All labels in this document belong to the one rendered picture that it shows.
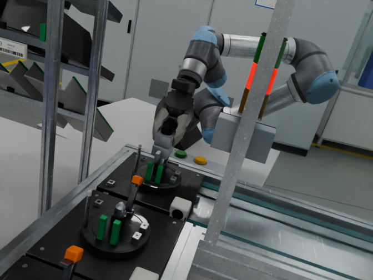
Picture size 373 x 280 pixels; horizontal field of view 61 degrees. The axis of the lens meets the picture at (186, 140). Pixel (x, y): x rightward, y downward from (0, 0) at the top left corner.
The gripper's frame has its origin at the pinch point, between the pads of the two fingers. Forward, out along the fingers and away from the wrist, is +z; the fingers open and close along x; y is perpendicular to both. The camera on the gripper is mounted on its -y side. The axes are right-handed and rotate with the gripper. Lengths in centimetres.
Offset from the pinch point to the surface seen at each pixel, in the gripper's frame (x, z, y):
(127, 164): 10.1, 7.9, 11.3
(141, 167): 5.1, 7.9, 8.4
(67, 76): 199, -116, 257
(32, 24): 28.2, -6.2, -26.7
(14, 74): 38.3, -0.2, -11.7
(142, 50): 115, -164, 234
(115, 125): 36, -15, 55
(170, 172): -3.0, 6.2, 10.0
